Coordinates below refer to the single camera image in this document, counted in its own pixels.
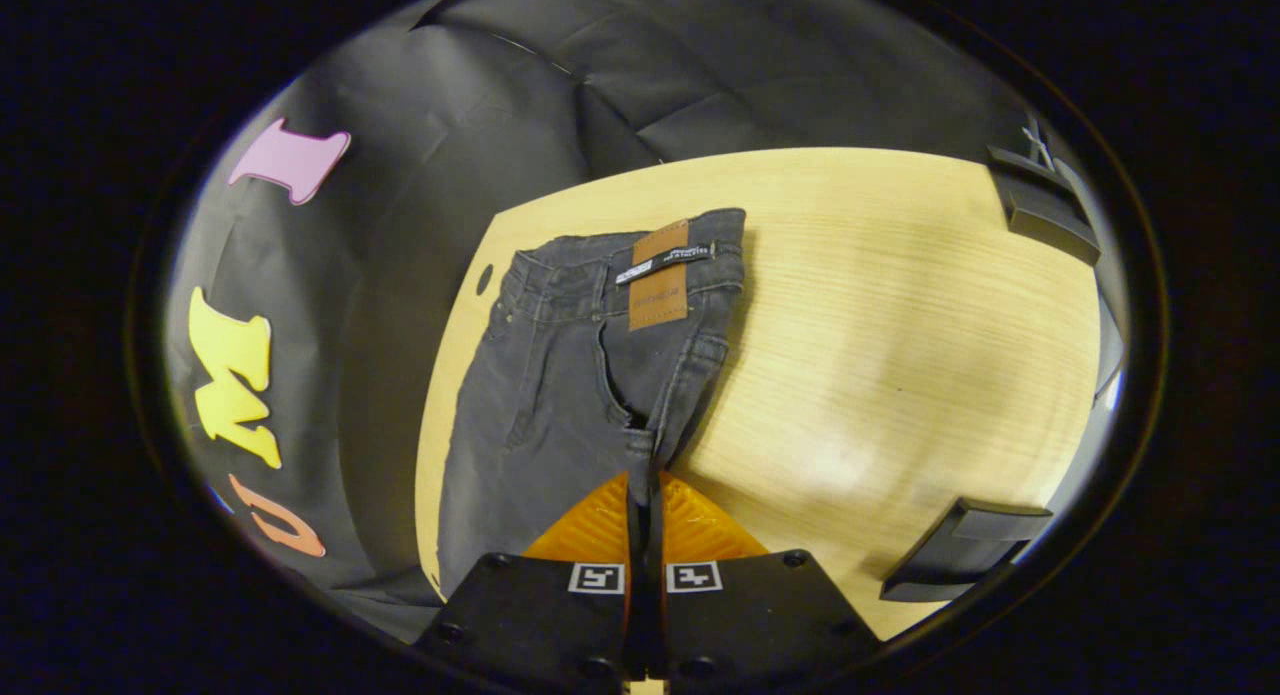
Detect black jeans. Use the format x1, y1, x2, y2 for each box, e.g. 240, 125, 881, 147
437, 208, 749, 601

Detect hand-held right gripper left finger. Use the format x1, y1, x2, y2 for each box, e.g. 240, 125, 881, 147
413, 472, 641, 695

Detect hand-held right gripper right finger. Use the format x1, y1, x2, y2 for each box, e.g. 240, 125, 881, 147
645, 472, 888, 695

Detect black backdrop cloth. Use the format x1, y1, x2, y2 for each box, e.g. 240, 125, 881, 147
160, 0, 1041, 646

